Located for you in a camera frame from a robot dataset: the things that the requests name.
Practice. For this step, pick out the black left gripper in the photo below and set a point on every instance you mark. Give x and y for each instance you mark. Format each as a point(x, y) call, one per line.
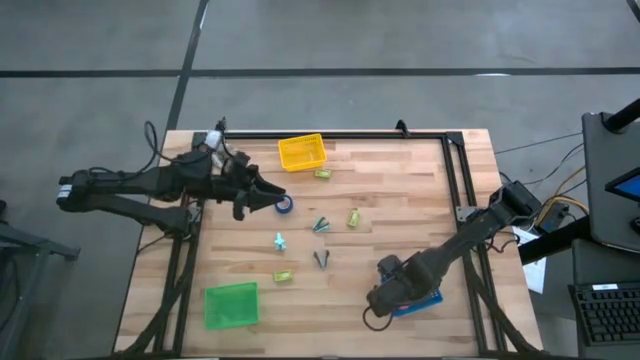
point(232, 177)

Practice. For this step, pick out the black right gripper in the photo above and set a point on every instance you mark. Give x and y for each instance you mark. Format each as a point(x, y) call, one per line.
point(400, 285)

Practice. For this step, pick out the blue tape roll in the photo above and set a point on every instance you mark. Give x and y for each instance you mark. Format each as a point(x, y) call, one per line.
point(291, 206)

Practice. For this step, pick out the teal staple remover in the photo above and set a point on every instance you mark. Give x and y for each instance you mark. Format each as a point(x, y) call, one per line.
point(280, 242)

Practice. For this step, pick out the green staple box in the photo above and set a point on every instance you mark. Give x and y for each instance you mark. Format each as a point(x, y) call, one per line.
point(282, 276)
point(323, 173)
point(353, 218)

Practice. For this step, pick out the teal black mini stapler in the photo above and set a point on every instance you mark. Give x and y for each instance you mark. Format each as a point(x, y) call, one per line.
point(321, 226)

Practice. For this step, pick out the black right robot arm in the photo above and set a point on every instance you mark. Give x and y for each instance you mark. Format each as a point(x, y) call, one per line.
point(475, 230)

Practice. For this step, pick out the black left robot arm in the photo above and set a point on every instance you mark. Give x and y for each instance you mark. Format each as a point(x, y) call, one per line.
point(150, 180)

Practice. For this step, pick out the blue plastic basket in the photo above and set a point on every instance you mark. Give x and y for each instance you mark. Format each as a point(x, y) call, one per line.
point(425, 302)

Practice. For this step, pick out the yellow plastic basket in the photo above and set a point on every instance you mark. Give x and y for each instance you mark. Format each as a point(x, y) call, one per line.
point(300, 152)

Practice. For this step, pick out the white bulb on brass stand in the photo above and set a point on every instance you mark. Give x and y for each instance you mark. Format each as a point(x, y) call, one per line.
point(214, 140)

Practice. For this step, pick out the black table clamp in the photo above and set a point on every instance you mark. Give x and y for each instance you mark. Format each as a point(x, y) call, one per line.
point(402, 129)
point(221, 125)

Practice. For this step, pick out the green plastic basket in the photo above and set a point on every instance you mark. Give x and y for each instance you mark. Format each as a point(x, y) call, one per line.
point(230, 306)

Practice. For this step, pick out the white paper sheet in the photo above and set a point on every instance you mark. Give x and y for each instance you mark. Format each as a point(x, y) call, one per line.
point(535, 270)

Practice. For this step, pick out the black desk beam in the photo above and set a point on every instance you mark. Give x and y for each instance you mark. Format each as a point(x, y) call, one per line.
point(555, 242)

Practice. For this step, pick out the black laptop keyboard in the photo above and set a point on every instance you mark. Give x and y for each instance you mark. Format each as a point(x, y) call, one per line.
point(610, 315)

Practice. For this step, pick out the grey side desk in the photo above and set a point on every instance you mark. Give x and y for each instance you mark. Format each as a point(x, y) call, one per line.
point(600, 200)

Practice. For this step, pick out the grey metal stand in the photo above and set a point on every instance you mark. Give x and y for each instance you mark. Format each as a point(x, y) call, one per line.
point(30, 245)

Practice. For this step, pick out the tablet with blue screen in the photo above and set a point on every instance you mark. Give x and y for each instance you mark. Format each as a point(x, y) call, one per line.
point(627, 187)

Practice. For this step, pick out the black pole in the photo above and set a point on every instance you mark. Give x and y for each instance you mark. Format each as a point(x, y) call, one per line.
point(625, 116)

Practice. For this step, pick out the black table frame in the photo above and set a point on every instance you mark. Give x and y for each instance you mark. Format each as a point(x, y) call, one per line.
point(425, 135)

